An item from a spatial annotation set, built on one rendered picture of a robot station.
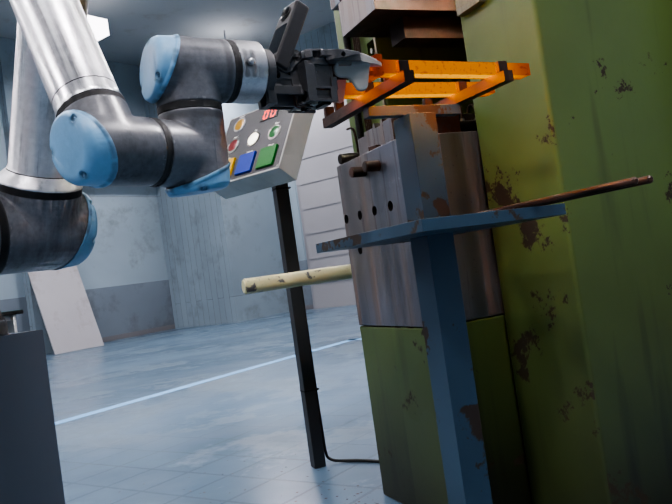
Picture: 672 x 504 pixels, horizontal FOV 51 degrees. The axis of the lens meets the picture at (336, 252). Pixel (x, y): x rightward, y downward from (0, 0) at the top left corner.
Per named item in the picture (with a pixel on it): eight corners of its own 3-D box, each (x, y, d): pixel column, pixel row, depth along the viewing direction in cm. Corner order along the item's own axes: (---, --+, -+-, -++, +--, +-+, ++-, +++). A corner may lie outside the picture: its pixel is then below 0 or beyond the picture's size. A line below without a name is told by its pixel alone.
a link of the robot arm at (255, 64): (213, 52, 106) (240, 28, 98) (242, 53, 109) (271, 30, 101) (220, 110, 106) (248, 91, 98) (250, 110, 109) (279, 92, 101)
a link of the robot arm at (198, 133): (139, 201, 97) (128, 111, 97) (206, 199, 105) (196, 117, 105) (180, 190, 90) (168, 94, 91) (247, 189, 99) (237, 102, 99)
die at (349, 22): (375, 9, 179) (369, -28, 179) (342, 37, 197) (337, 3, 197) (508, 12, 196) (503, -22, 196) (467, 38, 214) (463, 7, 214)
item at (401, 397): (460, 533, 160) (430, 328, 161) (382, 494, 194) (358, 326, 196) (641, 473, 182) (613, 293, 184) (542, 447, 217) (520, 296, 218)
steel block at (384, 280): (430, 327, 161) (402, 135, 162) (358, 325, 196) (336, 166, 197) (613, 292, 184) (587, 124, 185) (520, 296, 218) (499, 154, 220)
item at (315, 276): (247, 295, 202) (244, 277, 203) (242, 296, 207) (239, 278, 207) (382, 275, 220) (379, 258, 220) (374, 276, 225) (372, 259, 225)
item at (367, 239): (423, 231, 110) (421, 219, 110) (316, 253, 146) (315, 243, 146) (566, 214, 123) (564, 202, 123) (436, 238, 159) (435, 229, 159)
